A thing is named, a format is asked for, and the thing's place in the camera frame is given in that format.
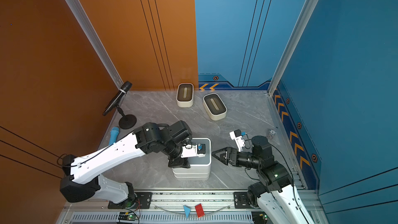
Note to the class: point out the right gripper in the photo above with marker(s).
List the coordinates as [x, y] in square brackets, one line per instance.
[231, 153]

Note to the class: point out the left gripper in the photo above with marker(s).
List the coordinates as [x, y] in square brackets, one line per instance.
[181, 163]

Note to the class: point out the grey lid tissue box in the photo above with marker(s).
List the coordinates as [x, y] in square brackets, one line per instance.
[190, 175]
[193, 169]
[204, 161]

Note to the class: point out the cream tissue box angled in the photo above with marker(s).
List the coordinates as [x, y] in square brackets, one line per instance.
[214, 107]

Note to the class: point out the bamboo lid tissue box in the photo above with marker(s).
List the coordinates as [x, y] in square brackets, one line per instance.
[192, 178]

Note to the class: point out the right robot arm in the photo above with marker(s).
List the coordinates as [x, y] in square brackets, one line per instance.
[275, 193]

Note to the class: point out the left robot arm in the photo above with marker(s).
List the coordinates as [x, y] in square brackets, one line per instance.
[83, 176]

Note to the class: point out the cream tissue box rear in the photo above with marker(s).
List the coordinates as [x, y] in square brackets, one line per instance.
[185, 95]

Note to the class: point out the blue triangle piece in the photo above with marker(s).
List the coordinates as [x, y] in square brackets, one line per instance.
[187, 211]

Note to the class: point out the small clear bottle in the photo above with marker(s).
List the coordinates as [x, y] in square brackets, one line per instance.
[270, 134]

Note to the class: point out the red block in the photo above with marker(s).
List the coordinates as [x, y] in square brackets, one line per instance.
[199, 211]

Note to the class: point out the black microphone on stand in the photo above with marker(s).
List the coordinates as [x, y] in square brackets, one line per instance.
[126, 121]

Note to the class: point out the blue microphone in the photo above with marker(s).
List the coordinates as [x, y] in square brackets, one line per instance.
[113, 135]

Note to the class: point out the right circuit board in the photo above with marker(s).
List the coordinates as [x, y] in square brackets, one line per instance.
[259, 218]

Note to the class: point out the circuit board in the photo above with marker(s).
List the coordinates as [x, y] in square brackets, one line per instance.
[128, 218]
[259, 218]

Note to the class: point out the left circuit board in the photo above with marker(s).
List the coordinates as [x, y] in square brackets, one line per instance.
[128, 218]

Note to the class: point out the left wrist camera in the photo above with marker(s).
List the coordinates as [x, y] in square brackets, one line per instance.
[193, 150]

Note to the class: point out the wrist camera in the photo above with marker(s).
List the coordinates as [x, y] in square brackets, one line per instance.
[238, 137]
[193, 150]

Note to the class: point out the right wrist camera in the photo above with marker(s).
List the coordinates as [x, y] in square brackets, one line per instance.
[238, 137]

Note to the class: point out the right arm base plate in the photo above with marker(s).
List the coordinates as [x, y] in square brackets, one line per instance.
[244, 200]

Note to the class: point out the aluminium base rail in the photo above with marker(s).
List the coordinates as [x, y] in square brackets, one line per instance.
[166, 208]

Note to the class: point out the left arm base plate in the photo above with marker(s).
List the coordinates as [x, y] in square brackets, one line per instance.
[142, 201]

